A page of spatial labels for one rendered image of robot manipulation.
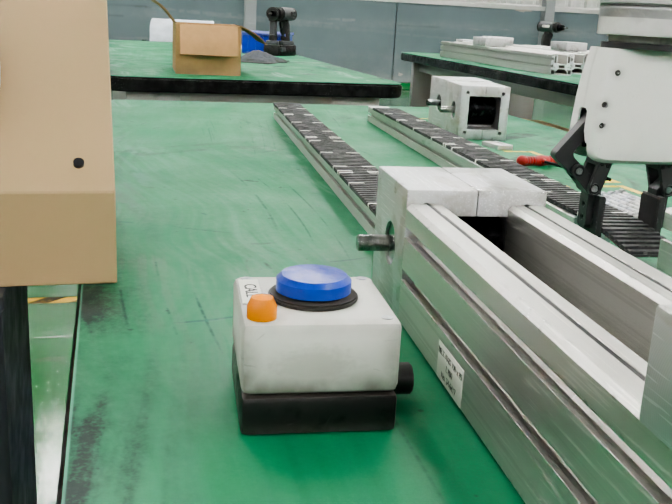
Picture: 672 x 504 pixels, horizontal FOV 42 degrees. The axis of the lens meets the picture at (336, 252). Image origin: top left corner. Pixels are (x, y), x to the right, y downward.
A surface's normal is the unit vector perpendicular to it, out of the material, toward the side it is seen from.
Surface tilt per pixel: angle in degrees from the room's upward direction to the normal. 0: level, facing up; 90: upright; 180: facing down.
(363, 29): 90
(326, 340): 90
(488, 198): 90
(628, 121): 94
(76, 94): 42
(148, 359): 0
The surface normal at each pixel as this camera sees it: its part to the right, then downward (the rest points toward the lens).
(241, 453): 0.05, -0.96
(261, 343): 0.17, 0.27
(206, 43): 0.22, -0.11
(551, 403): -0.98, 0.00
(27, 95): 0.22, -0.54
